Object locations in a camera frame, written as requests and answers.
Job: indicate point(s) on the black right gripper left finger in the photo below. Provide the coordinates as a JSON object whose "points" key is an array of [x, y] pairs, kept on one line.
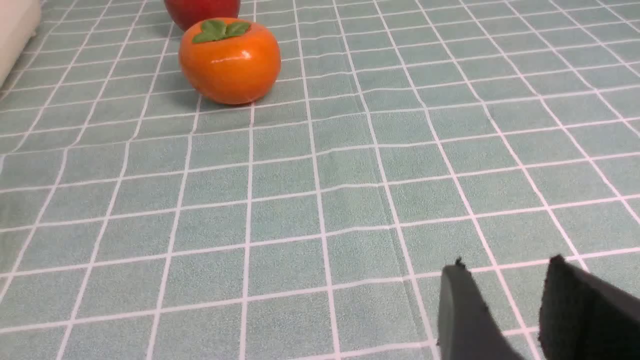
{"points": [[466, 327]]}

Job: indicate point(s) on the white two-slot toaster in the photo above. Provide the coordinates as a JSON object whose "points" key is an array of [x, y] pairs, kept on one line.
{"points": [[19, 20]]}

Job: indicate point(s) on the orange persimmon with green leaf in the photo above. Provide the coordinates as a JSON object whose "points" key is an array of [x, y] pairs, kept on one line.
{"points": [[230, 61]]}

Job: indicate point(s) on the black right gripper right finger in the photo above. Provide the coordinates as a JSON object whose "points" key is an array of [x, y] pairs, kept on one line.
{"points": [[583, 317]]}

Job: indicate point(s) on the red apple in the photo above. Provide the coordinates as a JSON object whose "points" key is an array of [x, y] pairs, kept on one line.
{"points": [[185, 13]]}

